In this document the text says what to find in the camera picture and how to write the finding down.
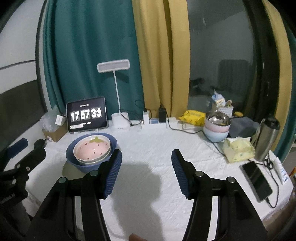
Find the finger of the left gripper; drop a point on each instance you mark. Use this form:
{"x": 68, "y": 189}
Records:
{"x": 18, "y": 146}
{"x": 34, "y": 158}

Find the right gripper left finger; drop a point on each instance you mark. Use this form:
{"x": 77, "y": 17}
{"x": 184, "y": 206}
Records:
{"x": 56, "y": 218}

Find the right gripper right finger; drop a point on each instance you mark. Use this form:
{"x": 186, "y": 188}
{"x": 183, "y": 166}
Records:
{"x": 237, "y": 218}

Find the beige plate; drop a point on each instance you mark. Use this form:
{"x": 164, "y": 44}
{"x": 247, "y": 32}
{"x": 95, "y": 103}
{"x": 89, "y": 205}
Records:
{"x": 71, "y": 172}

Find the dark blue bowl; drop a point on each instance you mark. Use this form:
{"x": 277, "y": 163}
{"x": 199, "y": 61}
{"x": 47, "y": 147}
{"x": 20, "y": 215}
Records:
{"x": 87, "y": 168}

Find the pink strawberry bowl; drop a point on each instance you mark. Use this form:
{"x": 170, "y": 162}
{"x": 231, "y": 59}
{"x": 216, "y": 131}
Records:
{"x": 92, "y": 147}

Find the cream bowl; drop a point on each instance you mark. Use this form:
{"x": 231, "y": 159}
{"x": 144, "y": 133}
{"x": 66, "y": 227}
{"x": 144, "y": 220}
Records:
{"x": 97, "y": 160}

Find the stacked pink blue bowls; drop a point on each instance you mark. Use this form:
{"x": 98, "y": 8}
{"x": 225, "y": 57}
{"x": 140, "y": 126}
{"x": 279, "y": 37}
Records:
{"x": 214, "y": 132}

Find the person's right hand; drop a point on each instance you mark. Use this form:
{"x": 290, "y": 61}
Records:
{"x": 134, "y": 237}

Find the cardboard box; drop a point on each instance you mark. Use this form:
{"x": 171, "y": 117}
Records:
{"x": 56, "y": 135}

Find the clear plastic bag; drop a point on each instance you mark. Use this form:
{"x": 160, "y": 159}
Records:
{"x": 48, "y": 120}

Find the black smartphone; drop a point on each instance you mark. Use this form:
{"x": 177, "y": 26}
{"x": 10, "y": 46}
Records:
{"x": 257, "y": 181}

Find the small white box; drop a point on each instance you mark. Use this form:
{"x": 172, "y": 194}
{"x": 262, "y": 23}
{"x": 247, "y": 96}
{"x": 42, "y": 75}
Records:
{"x": 60, "y": 120}

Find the white tube of cream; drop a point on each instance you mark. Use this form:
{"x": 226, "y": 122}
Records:
{"x": 277, "y": 165}

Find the yellow tissue pack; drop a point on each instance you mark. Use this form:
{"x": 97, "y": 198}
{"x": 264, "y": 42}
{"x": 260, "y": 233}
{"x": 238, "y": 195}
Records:
{"x": 238, "y": 149}

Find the tablet showing clock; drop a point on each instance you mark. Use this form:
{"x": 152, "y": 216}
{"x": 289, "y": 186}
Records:
{"x": 86, "y": 114}

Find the white tablecloth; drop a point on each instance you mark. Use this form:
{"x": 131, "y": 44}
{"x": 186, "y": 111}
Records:
{"x": 146, "y": 199}

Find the grey folded cloth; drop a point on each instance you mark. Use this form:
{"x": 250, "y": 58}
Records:
{"x": 242, "y": 127}

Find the steel thermos bottle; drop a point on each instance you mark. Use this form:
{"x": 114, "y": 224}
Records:
{"x": 265, "y": 137}

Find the white desk lamp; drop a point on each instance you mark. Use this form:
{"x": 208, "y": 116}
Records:
{"x": 120, "y": 121}

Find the steel bowl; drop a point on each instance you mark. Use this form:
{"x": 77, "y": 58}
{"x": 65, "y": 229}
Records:
{"x": 218, "y": 118}

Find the yellow snack bag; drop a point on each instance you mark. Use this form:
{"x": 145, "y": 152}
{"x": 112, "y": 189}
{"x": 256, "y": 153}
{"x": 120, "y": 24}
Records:
{"x": 193, "y": 117}

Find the white basket with items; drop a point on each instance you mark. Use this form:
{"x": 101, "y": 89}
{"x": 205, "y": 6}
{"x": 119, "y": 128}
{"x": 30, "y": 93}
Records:
{"x": 219, "y": 103}

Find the white power strip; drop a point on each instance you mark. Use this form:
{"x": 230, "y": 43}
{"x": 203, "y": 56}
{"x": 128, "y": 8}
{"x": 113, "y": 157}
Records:
{"x": 155, "y": 124}

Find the teal curtain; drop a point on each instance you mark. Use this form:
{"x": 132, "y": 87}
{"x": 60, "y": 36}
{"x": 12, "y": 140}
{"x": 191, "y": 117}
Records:
{"x": 80, "y": 34}

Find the white charger plug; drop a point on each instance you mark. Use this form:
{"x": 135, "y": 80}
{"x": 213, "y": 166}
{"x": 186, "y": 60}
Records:
{"x": 145, "y": 115}

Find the black power adapter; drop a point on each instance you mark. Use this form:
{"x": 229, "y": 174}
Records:
{"x": 162, "y": 114}

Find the right side yellow curtain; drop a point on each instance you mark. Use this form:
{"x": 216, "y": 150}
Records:
{"x": 285, "y": 67}

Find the yellow curtain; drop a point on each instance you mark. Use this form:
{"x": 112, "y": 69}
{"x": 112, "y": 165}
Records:
{"x": 285, "y": 67}
{"x": 163, "y": 40}

